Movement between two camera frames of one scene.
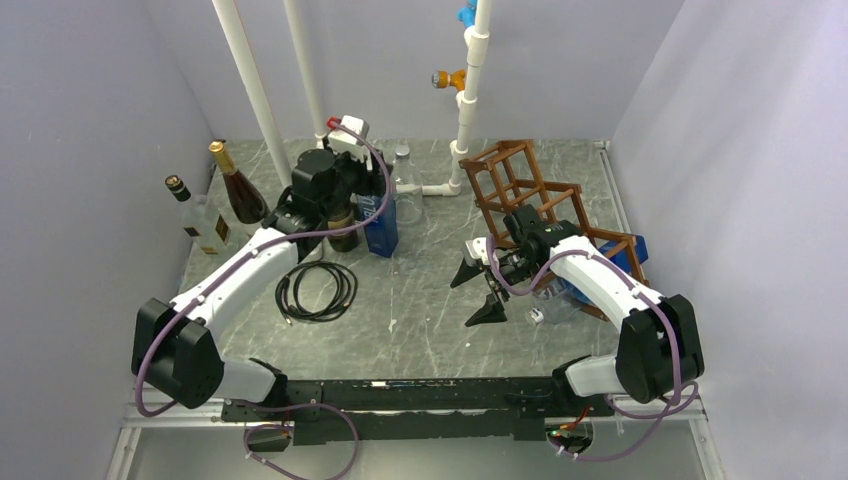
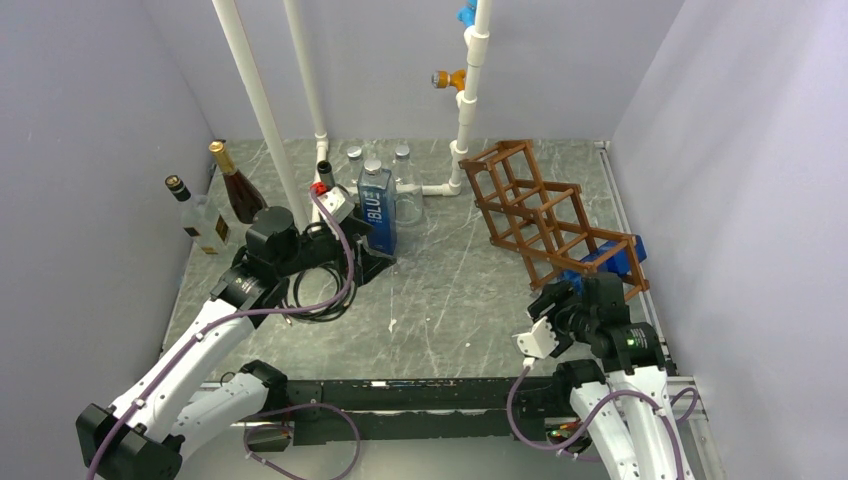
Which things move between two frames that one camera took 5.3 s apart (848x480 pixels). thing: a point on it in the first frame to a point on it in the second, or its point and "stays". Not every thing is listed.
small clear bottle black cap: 211,229 stays
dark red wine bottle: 247,204 stays
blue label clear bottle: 382,233 stays
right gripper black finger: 465,272 to 551,298
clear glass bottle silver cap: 408,188 stays
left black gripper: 370,183 to 370,263
